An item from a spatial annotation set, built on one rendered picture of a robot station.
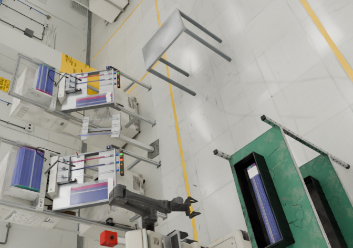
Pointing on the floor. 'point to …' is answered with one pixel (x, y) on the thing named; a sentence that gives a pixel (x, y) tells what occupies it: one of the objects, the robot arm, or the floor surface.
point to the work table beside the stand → (169, 38)
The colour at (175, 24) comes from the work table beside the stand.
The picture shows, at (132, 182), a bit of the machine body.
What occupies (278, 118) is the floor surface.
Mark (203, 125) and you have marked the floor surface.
